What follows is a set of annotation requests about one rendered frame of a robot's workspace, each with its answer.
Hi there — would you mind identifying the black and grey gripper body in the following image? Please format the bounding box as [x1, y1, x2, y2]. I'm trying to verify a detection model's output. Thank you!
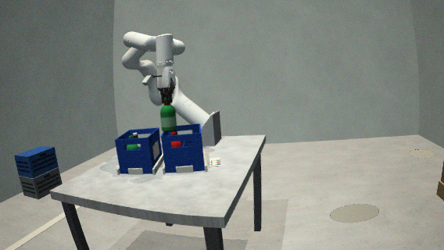
[157, 66, 176, 88]

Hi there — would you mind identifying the blue crate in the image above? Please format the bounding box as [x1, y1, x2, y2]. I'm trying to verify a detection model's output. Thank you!
[161, 123, 205, 173]
[115, 127, 162, 174]

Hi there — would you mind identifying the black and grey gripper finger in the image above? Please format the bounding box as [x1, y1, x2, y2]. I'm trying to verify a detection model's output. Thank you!
[166, 77, 175, 103]
[158, 88, 167, 103]

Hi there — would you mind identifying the white paper strip with colored squares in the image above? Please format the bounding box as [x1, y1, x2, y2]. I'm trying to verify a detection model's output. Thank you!
[209, 158, 221, 167]

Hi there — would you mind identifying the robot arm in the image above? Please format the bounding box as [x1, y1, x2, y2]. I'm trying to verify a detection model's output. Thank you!
[122, 32, 214, 128]

